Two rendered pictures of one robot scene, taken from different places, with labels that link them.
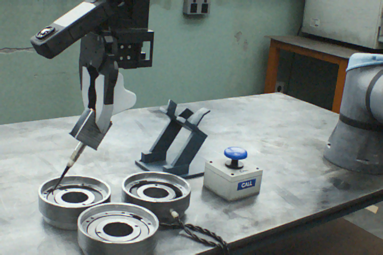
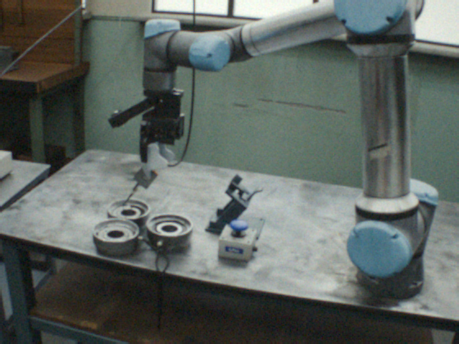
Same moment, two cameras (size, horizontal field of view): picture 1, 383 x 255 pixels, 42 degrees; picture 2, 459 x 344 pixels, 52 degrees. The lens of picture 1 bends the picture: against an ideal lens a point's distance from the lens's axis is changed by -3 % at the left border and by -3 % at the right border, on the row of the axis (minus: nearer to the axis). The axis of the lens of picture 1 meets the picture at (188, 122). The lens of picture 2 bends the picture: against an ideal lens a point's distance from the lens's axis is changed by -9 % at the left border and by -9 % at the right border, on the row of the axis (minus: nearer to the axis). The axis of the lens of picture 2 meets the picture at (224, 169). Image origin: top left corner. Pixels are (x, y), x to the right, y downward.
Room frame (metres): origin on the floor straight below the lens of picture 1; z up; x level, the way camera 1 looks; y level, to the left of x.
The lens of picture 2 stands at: (0.12, -0.80, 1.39)
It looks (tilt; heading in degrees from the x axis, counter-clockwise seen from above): 22 degrees down; 49
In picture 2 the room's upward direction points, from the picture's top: 4 degrees clockwise
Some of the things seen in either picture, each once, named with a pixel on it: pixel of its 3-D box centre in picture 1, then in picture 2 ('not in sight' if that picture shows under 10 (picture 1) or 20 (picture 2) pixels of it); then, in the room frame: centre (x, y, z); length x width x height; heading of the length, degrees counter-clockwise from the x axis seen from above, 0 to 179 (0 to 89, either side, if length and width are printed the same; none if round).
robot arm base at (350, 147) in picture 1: (363, 138); (394, 259); (0.99, -0.37, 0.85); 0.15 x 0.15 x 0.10
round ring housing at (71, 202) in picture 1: (74, 202); (128, 215); (0.65, 0.15, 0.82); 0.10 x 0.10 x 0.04
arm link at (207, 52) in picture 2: not in sight; (203, 50); (0.76, 0.03, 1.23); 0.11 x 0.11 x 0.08; 16
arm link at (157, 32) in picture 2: not in sight; (162, 45); (0.71, 0.12, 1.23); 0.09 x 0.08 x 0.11; 106
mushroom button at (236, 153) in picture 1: (234, 162); (238, 232); (0.79, -0.08, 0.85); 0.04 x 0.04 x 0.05
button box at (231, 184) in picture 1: (235, 176); (239, 242); (0.79, -0.09, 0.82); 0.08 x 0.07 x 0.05; 128
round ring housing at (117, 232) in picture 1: (117, 234); (115, 237); (0.57, 0.08, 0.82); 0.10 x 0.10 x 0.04
